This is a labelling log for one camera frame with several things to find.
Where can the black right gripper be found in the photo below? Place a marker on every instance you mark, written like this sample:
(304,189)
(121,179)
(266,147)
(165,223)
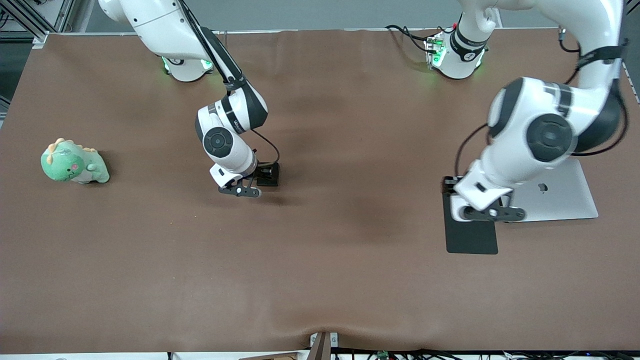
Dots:
(266,174)

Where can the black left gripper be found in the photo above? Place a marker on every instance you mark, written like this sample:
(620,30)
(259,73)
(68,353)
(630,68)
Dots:
(449,186)

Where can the black phone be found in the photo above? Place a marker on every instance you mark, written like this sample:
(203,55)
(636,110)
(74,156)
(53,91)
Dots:
(273,182)

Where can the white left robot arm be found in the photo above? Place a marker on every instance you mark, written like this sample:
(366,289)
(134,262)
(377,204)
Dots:
(550,100)

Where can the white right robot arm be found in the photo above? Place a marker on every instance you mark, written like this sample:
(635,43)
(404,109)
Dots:
(230,147)

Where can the black mouse pad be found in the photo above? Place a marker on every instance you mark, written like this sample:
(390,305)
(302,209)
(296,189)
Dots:
(470,240)

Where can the brown table mat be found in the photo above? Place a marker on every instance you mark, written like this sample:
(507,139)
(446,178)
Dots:
(320,260)

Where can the silver laptop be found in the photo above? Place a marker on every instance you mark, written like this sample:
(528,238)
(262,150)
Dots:
(570,200)

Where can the green dinosaur plush toy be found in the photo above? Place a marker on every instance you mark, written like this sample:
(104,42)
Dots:
(70,164)

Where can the brown camera mount post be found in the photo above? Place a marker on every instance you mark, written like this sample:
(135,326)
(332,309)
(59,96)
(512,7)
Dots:
(321,349)

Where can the aluminium frame profile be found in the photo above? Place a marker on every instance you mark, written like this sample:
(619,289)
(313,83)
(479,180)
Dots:
(39,39)

